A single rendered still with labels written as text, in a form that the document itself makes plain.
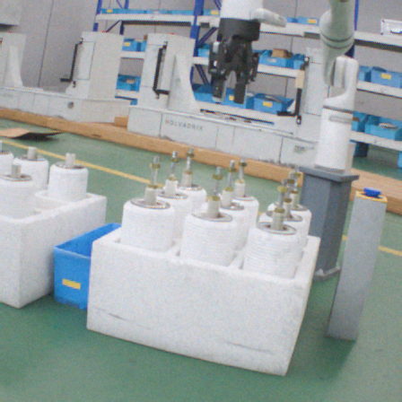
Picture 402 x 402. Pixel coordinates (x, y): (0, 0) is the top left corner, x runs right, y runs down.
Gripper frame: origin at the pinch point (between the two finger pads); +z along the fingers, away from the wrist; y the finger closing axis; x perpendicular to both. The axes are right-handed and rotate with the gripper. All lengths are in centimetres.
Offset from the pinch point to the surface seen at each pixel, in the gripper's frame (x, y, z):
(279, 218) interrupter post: 11.8, -3.1, 19.7
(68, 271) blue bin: -26.6, 8.8, 39.3
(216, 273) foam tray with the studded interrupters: 6.2, 6.0, 29.7
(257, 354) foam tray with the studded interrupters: 15.3, 2.7, 43.5
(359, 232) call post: 20.8, -24.2, 23.0
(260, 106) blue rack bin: -259, -490, 15
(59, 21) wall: -614, -491, -74
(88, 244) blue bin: -35, -6, 38
